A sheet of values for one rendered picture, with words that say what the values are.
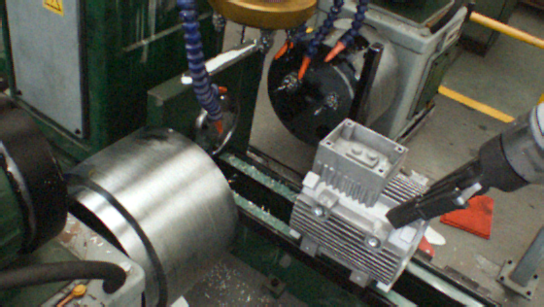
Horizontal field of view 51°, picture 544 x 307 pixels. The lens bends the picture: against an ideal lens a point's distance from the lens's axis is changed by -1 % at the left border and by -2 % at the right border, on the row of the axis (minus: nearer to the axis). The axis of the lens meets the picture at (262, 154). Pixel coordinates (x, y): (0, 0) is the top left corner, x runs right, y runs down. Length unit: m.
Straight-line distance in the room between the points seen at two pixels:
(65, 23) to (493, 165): 0.71
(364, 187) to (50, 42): 0.61
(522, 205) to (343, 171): 0.75
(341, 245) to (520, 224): 0.66
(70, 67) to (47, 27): 0.08
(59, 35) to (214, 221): 0.45
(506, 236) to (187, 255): 0.88
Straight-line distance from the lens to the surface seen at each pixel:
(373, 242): 0.93
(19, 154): 0.56
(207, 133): 1.13
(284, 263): 1.11
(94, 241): 0.72
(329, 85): 1.21
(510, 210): 1.56
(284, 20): 0.90
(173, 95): 0.99
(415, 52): 1.35
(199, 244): 0.82
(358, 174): 0.93
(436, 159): 1.61
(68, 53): 1.07
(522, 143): 0.75
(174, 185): 0.81
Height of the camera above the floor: 1.70
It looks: 38 degrees down
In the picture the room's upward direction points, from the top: 11 degrees clockwise
